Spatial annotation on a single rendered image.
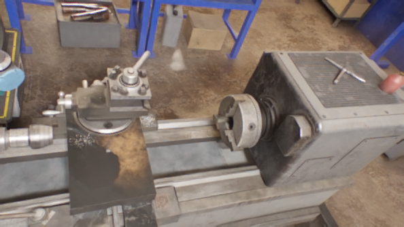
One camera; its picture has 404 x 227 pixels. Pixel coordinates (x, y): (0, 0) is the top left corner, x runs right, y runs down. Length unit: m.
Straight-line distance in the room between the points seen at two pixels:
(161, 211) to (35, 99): 1.77
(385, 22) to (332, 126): 4.10
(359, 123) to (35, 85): 2.41
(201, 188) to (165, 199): 0.20
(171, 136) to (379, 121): 0.93
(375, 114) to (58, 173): 1.39
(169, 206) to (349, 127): 0.80
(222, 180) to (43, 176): 0.81
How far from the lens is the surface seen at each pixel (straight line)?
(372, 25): 5.48
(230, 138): 1.40
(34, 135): 1.23
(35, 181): 1.60
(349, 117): 1.40
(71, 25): 3.19
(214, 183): 1.53
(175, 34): 3.47
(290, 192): 1.70
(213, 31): 3.56
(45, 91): 2.92
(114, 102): 1.40
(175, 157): 1.68
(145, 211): 1.35
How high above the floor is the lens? 2.11
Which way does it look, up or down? 47 degrees down
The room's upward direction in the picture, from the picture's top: 22 degrees clockwise
